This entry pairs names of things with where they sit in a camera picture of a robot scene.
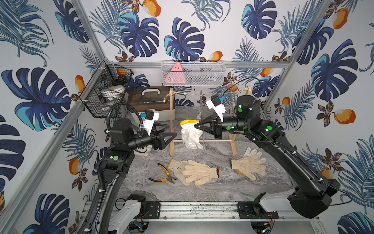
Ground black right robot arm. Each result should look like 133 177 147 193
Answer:
195 95 340 218

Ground beige glove red cuff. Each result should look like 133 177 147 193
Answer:
182 160 219 186

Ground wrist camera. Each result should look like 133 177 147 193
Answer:
141 110 160 136
206 94 226 122

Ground beige glove right side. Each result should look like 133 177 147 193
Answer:
230 147 266 181

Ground white glove yellow cuff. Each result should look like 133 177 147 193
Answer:
180 120 204 150

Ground black wire basket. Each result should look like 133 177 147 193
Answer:
79 61 134 119

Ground brown lidded storage box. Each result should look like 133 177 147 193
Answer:
127 86 175 121

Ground wooden drying rack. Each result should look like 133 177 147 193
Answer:
168 87 252 157

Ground white object in basket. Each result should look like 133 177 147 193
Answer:
100 85 125 100

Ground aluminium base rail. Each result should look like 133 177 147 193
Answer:
143 202 310 222

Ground clear mesh wall tray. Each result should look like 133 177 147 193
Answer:
161 61 226 86

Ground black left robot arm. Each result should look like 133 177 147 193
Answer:
78 119 177 234

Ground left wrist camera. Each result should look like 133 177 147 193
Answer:
141 110 160 136

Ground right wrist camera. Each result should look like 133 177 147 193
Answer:
206 94 226 122

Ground yellow handled pliers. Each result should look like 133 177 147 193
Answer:
147 162 177 184

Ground pink triangular card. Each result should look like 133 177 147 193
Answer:
164 62 186 85

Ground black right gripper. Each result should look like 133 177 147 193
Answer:
195 113 251 140

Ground beige glove yellow cuff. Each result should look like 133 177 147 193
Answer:
167 159 190 187

